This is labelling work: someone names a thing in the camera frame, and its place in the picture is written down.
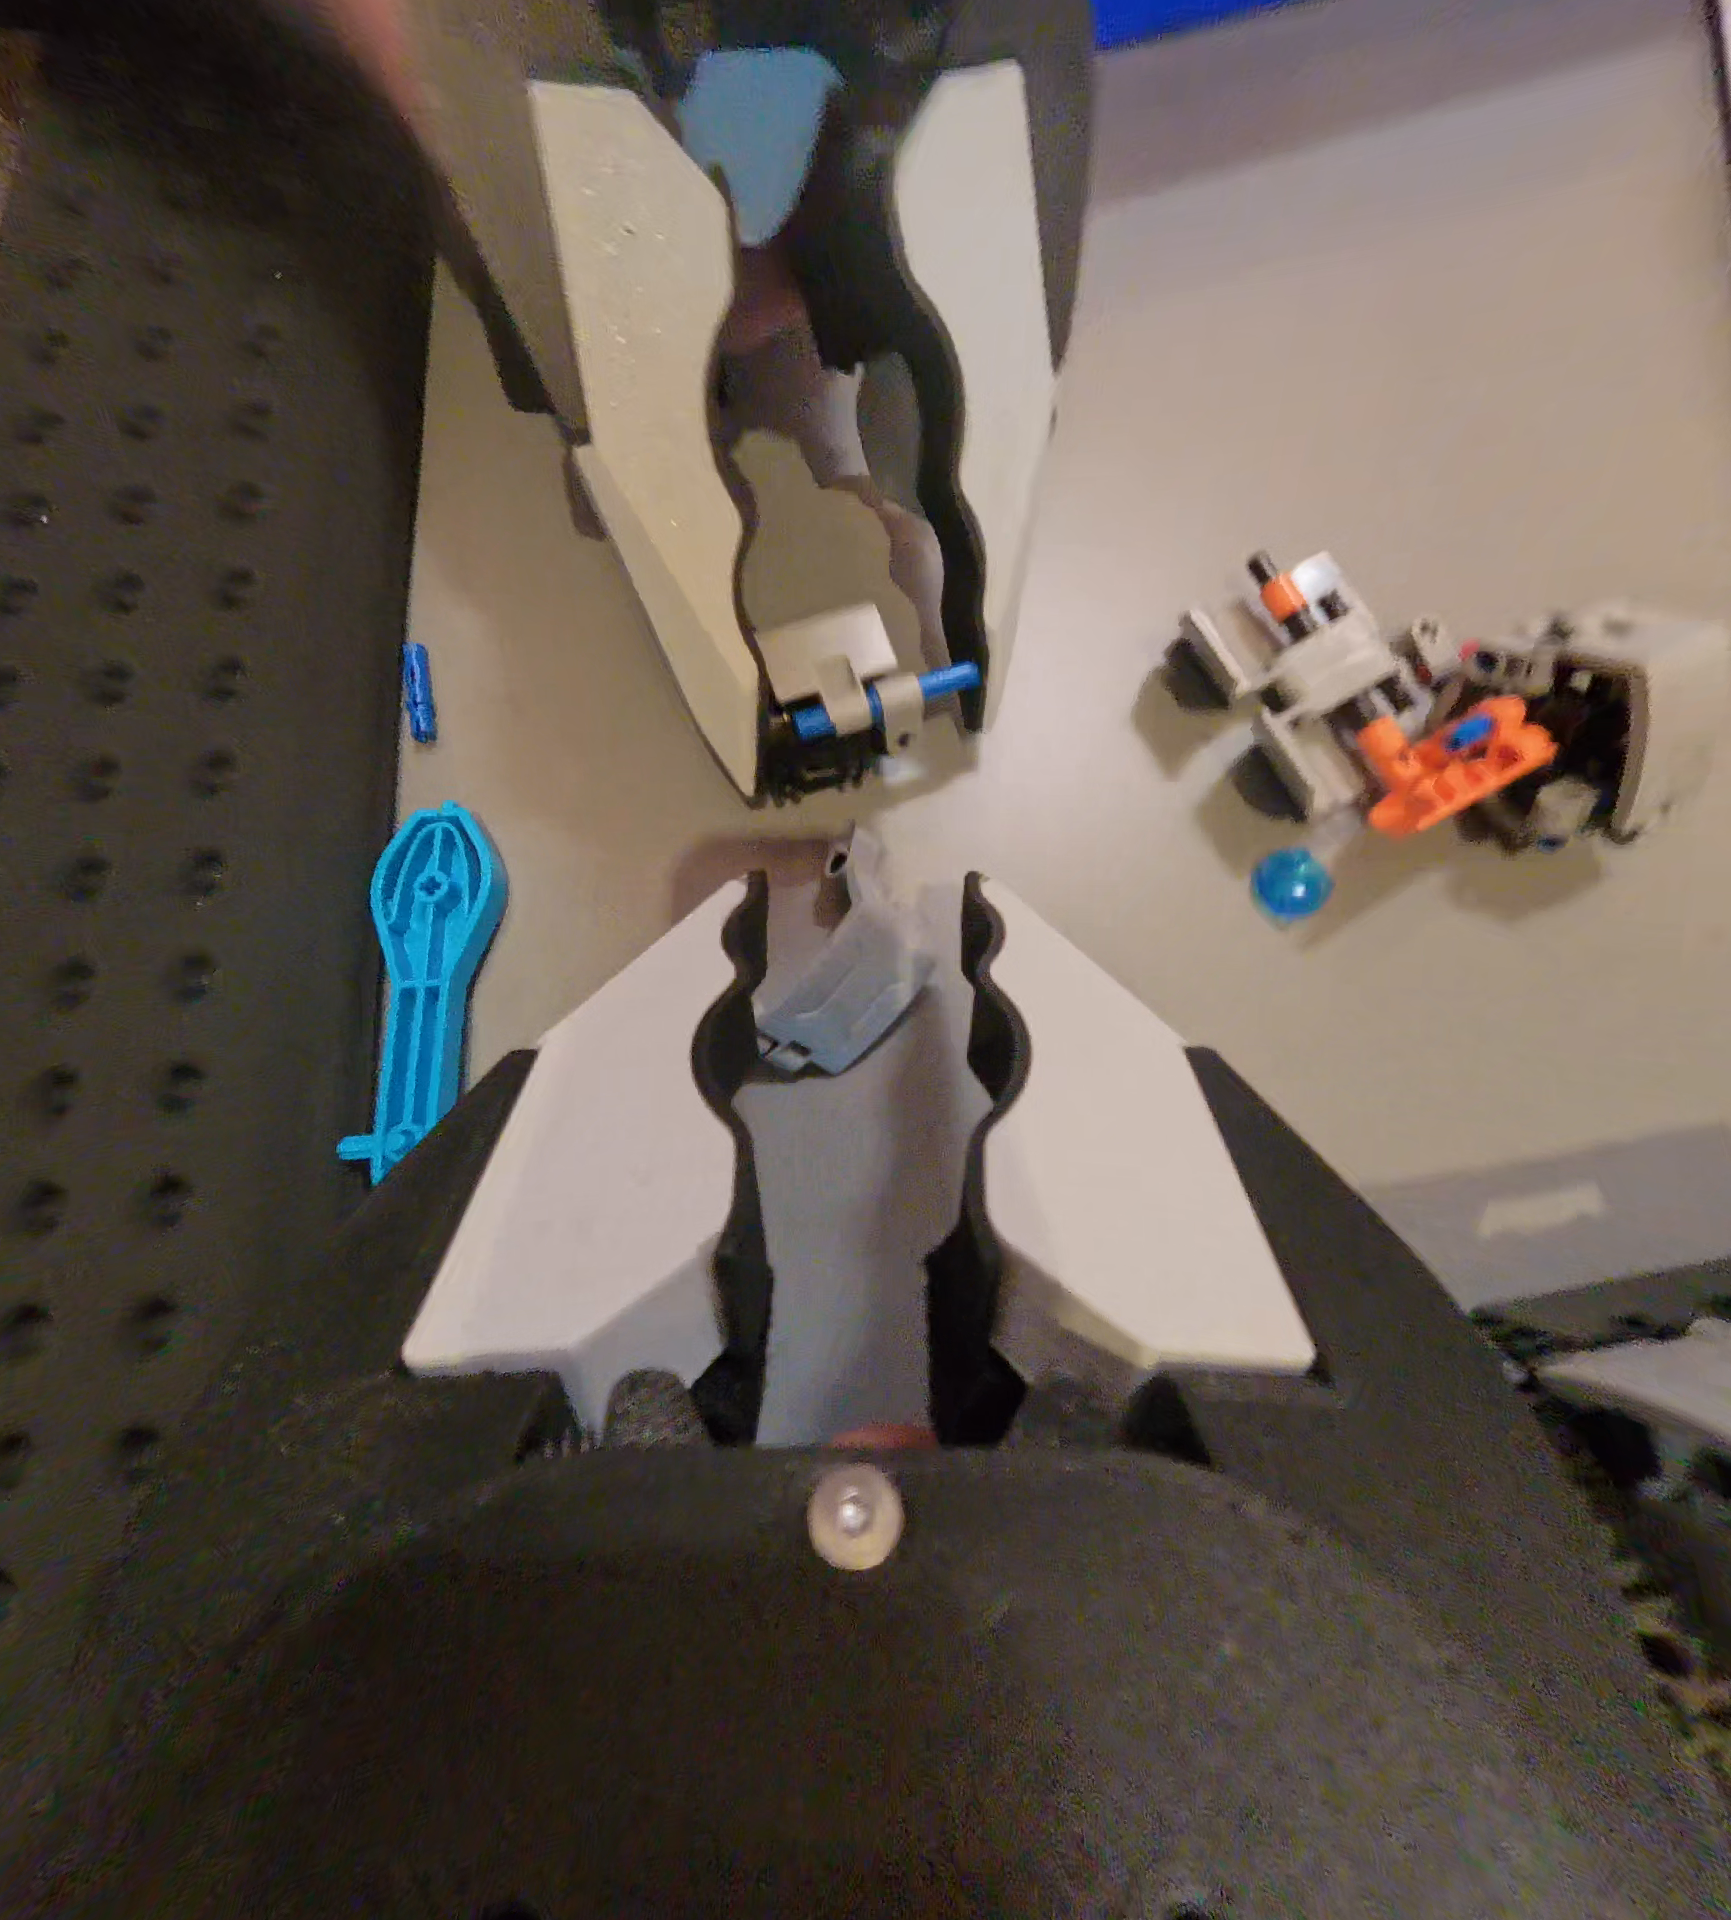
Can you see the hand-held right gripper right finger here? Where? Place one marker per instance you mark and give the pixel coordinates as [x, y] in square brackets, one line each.
[1152, 1201]

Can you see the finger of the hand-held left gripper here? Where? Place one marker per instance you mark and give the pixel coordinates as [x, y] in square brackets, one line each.
[1002, 301]
[640, 330]

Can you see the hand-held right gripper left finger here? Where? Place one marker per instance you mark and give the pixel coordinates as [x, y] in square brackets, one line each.
[580, 1201]

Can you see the grey bracket brick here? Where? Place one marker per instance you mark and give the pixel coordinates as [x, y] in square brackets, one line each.
[850, 976]

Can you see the light blue paddle piece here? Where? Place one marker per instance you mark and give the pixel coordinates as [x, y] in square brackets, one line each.
[422, 960]

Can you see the blue storage bin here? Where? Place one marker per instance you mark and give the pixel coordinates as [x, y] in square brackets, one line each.
[1196, 16]

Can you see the blue transparent round stud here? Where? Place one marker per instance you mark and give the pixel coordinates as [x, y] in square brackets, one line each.
[1290, 883]

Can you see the blue connector pin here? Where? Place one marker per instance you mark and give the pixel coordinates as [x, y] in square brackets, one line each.
[418, 691]

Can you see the black dimpled foam mat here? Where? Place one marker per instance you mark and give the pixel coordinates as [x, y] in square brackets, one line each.
[147, 901]

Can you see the small grey orange brick assembly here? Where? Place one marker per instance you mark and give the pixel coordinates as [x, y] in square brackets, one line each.
[1466, 706]

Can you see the large grey tracked brick vehicle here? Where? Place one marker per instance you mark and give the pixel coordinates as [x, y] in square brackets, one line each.
[1676, 1501]

